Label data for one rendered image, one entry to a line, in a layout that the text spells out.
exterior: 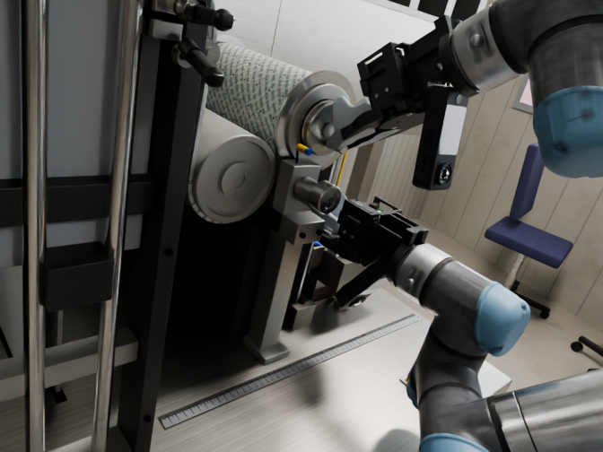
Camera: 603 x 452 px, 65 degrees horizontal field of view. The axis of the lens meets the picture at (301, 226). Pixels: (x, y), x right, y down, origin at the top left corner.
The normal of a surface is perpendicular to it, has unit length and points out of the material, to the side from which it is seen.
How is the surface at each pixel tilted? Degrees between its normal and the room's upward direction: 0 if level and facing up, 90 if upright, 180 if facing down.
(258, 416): 0
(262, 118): 93
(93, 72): 90
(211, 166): 90
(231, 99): 93
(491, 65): 120
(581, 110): 68
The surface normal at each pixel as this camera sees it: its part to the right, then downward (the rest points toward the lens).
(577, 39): -0.49, -0.33
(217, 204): 0.64, 0.44
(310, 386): 0.22, -0.89
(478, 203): -0.83, 0.04
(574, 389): -0.47, -0.83
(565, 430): -0.37, -0.07
